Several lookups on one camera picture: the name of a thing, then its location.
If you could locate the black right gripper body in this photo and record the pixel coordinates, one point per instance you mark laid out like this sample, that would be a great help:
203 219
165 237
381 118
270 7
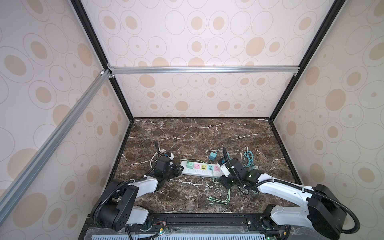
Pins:
229 176

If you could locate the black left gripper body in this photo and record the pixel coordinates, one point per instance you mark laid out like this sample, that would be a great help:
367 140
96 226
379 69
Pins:
172 172

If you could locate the light green plug adapter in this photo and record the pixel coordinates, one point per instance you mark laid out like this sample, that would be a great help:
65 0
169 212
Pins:
189 165

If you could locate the white power strip coloured sockets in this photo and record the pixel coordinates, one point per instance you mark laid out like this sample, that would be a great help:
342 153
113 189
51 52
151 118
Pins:
202 170

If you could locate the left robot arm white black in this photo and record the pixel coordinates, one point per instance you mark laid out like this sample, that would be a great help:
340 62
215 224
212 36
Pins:
116 208

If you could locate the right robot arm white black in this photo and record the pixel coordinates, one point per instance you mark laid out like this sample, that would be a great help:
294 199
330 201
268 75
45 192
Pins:
314 207

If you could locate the teal plug adapter far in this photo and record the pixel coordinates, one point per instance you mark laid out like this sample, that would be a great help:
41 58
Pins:
212 156

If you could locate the aluminium crossbar back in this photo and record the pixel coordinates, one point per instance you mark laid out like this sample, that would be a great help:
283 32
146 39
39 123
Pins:
204 70

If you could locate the aluminium crossbar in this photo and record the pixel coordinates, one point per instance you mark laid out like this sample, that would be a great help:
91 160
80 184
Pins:
33 168
204 70

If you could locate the aluminium crossbar left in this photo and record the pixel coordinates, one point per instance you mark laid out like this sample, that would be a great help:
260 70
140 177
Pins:
33 168

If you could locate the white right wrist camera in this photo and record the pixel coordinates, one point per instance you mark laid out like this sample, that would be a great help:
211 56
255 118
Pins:
225 170

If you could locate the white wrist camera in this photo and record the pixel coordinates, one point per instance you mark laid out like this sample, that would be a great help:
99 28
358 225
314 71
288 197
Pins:
225 170
165 153

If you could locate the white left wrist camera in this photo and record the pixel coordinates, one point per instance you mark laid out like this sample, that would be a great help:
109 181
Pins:
165 153

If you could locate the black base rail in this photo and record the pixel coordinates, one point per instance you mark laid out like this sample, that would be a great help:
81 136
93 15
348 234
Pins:
201 227

